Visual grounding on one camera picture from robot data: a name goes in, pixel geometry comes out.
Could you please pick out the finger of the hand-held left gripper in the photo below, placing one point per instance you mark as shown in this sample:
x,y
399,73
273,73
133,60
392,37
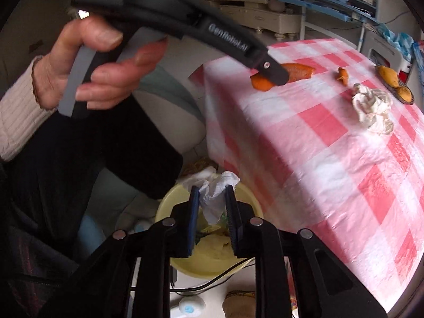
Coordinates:
x,y
275,73

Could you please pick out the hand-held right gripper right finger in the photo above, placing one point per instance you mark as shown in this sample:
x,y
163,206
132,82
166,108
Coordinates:
x,y
232,225

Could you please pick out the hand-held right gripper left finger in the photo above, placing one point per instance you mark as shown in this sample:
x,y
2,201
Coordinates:
x,y
192,225

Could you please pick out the large orange peel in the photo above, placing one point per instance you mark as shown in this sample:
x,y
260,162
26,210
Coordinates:
x,y
298,71

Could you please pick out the white tissue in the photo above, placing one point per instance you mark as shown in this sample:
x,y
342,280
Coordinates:
x,y
215,192

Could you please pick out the yellow plastic basin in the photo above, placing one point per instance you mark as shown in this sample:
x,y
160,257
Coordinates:
x,y
212,258

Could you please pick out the person's left forearm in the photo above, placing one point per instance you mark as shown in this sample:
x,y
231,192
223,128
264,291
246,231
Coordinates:
x,y
20,122

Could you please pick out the person's left hand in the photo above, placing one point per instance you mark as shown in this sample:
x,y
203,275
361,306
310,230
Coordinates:
x,y
49,79

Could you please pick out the white cabinet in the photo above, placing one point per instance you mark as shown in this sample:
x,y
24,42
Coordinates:
x,y
265,16

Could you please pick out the grey kettle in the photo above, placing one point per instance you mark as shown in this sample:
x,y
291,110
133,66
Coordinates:
x,y
276,5

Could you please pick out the small orange peel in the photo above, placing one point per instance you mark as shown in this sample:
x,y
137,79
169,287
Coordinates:
x,y
343,76

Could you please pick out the patterned slipper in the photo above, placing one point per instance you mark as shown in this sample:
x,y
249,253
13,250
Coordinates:
x,y
238,304

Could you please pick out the pink checkered tablecloth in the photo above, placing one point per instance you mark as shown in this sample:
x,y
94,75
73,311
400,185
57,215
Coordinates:
x,y
314,155

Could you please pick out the light blue container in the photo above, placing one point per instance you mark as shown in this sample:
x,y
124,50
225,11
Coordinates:
x,y
92,235

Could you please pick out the cream crumpled paper towel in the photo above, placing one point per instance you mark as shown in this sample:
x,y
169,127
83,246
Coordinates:
x,y
371,106

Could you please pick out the round cushioned stool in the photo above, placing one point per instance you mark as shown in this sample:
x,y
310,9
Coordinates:
x,y
175,112

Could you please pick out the white appliance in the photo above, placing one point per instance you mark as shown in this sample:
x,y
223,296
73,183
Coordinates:
x,y
384,51

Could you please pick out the yellow orange fruit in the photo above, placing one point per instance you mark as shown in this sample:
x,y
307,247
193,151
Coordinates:
x,y
404,93
387,74

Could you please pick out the person's dark clothing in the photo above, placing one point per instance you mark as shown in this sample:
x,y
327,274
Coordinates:
x,y
99,155

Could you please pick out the dark woven plate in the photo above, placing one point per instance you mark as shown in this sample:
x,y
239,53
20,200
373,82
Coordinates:
x,y
392,89

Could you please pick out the blue patterned cloth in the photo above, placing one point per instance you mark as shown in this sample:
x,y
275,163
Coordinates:
x,y
402,41

